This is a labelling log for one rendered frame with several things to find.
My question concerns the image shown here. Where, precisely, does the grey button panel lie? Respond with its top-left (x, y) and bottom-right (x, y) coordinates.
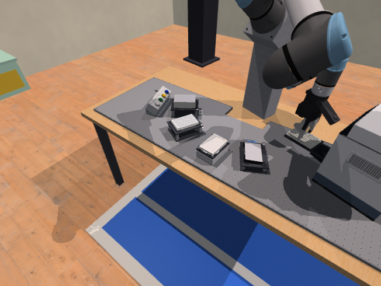
top-left (146, 86), bottom-right (172, 116)

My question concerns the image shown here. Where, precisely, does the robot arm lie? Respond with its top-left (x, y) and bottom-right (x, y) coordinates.
top-left (235, 0), bottom-right (353, 97)

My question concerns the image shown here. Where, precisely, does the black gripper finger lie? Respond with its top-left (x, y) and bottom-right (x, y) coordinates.
top-left (294, 114), bottom-right (314, 140)
top-left (308, 116), bottom-right (321, 133)

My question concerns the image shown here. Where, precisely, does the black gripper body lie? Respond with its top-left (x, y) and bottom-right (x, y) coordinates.
top-left (295, 88), bottom-right (330, 122)

